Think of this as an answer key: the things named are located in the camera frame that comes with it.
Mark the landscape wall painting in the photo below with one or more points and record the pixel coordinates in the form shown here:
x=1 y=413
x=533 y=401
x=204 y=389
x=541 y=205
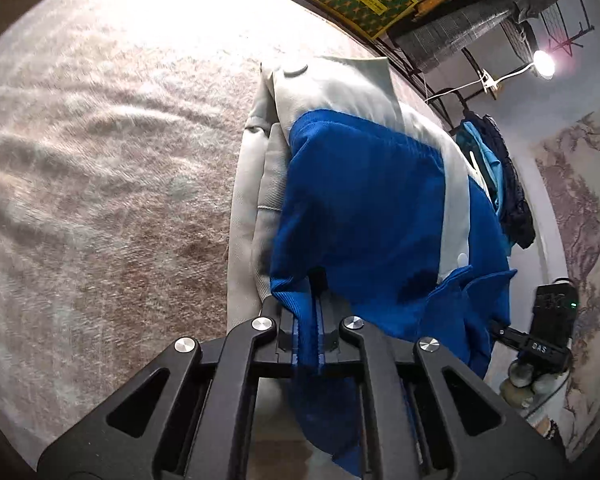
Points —
x=590 y=235

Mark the person's right hand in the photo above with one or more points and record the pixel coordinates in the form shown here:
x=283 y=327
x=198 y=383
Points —
x=530 y=385

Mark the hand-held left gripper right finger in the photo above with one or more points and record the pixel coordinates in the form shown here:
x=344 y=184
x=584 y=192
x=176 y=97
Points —
x=330 y=342

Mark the black metal clothes rack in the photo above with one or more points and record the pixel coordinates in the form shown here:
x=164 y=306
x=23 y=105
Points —
x=555 y=22

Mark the white clip lamp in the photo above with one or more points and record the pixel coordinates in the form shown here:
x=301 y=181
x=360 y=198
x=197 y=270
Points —
x=544 y=64

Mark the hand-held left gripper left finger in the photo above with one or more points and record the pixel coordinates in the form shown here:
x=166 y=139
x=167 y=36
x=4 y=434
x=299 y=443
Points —
x=286 y=340

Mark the folded navy quilted jacket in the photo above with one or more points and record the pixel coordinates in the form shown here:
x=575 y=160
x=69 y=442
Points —
x=517 y=205

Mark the folded light blue garment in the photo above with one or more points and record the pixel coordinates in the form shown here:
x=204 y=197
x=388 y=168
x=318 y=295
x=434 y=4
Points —
x=487 y=152

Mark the beige and blue jacket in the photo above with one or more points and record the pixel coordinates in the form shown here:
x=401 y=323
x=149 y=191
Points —
x=370 y=200

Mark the grey plaid hanging coat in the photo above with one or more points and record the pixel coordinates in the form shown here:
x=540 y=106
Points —
x=445 y=35

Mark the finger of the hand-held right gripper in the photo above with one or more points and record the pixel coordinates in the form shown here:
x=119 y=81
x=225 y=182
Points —
x=507 y=335

